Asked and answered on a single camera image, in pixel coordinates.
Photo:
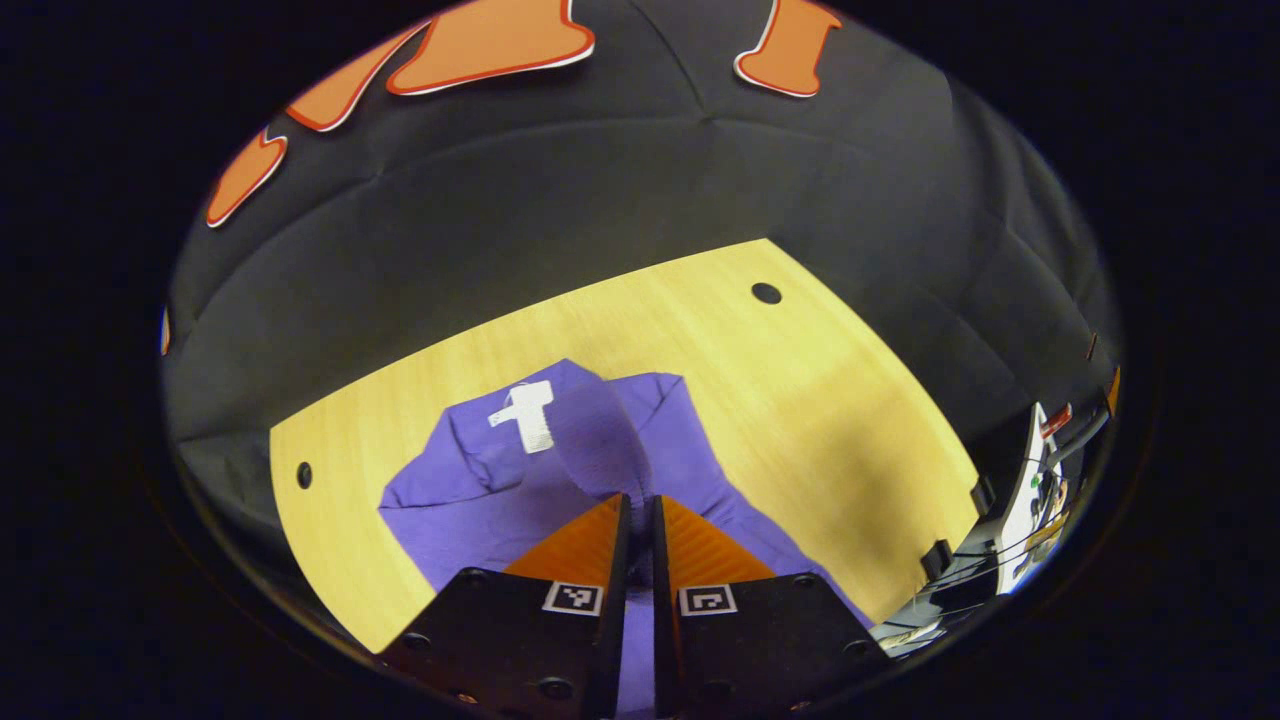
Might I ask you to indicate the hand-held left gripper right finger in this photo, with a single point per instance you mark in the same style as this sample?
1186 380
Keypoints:
760 650

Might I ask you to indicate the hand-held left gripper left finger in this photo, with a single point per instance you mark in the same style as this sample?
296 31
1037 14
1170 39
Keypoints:
520 650

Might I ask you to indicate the purple button shirt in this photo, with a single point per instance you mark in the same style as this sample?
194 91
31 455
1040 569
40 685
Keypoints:
470 500

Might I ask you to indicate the black table clamp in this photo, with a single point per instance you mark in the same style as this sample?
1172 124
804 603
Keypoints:
937 560
983 497

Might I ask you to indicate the white equipment stand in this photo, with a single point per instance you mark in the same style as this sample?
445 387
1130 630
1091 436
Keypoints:
1022 500

